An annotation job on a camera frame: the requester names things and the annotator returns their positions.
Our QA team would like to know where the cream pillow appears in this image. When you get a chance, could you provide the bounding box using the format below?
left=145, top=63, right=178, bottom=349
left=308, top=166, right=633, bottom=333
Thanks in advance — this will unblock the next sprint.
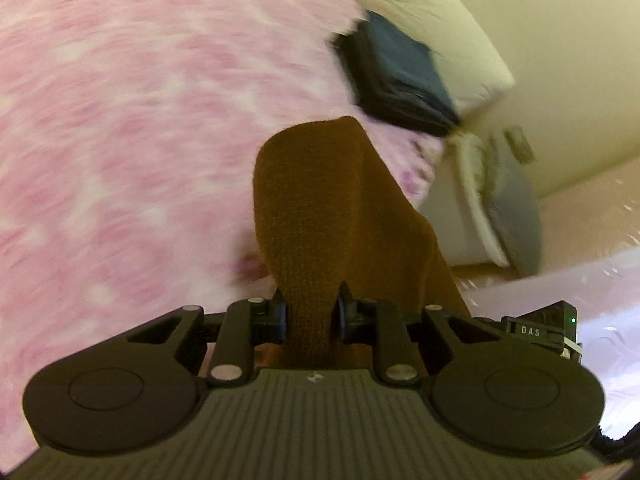
left=310, top=0, right=517, bottom=111

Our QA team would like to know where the brown knit button vest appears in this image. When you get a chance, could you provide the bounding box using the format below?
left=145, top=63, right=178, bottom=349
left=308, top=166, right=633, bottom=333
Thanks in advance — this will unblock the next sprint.
left=252, top=115, right=472, bottom=372

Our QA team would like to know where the pink floral blanket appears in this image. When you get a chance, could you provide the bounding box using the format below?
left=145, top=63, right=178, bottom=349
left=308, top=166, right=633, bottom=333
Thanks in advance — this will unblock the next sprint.
left=0, top=0, right=446, bottom=466

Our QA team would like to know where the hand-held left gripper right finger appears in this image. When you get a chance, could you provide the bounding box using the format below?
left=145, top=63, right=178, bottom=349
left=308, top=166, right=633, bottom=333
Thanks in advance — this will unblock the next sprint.
left=334, top=282, right=506, bottom=387

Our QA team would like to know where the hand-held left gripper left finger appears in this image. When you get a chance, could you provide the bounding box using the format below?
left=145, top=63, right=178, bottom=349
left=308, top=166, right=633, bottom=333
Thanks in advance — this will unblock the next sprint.
left=120, top=292, right=289, bottom=387

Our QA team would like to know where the stack of dark folded clothes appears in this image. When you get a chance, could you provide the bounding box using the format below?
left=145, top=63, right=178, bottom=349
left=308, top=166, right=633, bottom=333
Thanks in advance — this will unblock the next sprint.
left=331, top=10, right=462, bottom=138

